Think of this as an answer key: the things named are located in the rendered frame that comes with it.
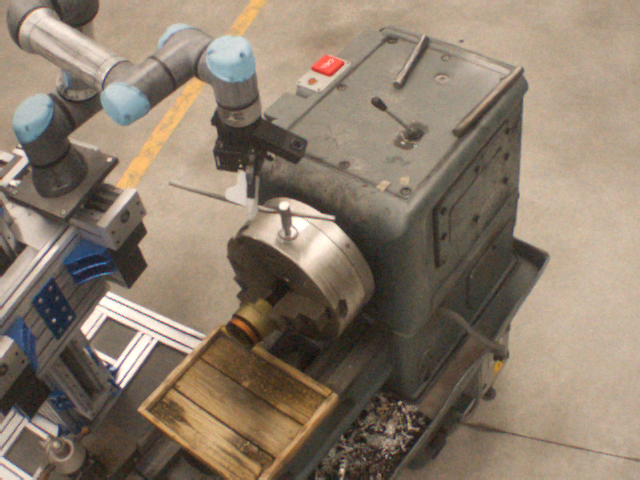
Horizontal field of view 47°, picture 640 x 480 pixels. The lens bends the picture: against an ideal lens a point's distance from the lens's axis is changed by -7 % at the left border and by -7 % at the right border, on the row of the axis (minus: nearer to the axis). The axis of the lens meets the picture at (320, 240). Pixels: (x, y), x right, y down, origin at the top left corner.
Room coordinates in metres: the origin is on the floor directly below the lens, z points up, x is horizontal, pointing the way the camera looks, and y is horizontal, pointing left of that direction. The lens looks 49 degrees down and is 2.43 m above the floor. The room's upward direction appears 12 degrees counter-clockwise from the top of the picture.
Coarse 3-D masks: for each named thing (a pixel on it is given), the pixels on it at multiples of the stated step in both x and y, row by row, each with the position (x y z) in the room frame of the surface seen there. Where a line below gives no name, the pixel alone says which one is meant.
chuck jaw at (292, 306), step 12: (288, 300) 1.00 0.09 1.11; (300, 300) 0.99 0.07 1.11; (312, 300) 0.98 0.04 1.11; (276, 312) 0.98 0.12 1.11; (288, 312) 0.97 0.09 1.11; (300, 312) 0.96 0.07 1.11; (312, 312) 0.95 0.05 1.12; (324, 312) 0.95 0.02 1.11; (336, 312) 0.95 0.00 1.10; (276, 324) 0.96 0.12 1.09; (288, 324) 0.96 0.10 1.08; (300, 324) 0.95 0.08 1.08; (312, 324) 0.94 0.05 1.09; (324, 324) 0.94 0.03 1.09
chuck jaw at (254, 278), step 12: (240, 240) 1.12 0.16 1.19; (240, 252) 1.08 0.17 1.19; (252, 252) 1.09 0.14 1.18; (240, 264) 1.07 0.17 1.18; (252, 264) 1.07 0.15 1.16; (240, 276) 1.05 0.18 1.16; (252, 276) 1.05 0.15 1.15; (264, 276) 1.05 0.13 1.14; (252, 288) 1.03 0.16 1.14; (264, 288) 1.03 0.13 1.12; (240, 300) 1.03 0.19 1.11; (252, 300) 1.01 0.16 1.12
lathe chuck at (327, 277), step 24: (264, 216) 1.14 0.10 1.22; (264, 240) 1.06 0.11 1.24; (288, 240) 1.05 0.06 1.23; (312, 240) 1.05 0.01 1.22; (264, 264) 1.07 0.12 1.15; (288, 264) 1.02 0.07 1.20; (312, 264) 1.00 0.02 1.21; (336, 264) 1.01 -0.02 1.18; (312, 288) 0.98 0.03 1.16; (336, 288) 0.97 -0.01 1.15; (360, 288) 0.99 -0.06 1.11; (312, 336) 1.01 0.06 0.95; (336, 336) 0.95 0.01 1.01
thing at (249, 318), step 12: (264, 300) 1.01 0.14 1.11; (240, 312) 0.99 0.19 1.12; (252, 312) 0.98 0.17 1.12; (264, 312) 0.98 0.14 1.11; (228, 324) 0.97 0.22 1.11; (240, 324) 0.96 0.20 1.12; (252, 324) 0.96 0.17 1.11; (264, 324) 0.96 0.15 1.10; (240, 336) 0.97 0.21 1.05; (252, 336) 0.94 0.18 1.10; (264, 336) 0.95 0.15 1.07; (252, 348) 0.93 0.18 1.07
